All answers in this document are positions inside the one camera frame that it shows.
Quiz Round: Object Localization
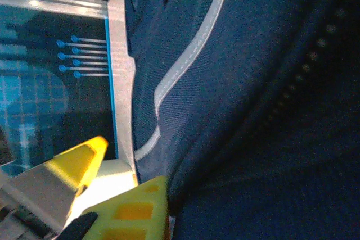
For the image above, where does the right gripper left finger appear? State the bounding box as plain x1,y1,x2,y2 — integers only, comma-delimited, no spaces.
0,135,110,234

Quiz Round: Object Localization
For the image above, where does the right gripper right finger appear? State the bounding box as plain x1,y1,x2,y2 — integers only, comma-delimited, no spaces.
84,175,170,240

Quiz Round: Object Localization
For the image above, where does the navy blue backpack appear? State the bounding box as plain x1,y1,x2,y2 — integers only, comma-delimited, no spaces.
120,0,360,240

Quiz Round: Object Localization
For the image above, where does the aluminium frame post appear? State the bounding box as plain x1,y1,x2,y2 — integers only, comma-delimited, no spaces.
0,0,109,20

